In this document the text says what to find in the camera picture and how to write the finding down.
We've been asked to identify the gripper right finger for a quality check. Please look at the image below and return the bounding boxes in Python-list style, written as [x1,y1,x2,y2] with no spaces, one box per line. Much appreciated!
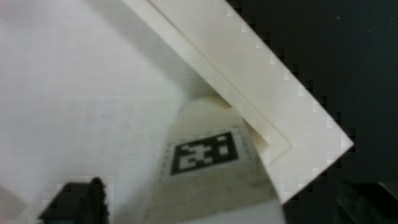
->
[334,182,398,224]

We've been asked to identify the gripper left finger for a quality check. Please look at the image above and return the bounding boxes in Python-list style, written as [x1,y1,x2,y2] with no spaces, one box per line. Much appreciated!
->
[39,178,108,224]

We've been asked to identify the white table leg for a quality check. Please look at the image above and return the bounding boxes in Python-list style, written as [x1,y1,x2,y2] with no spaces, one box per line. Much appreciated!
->
[142,97,286,224]

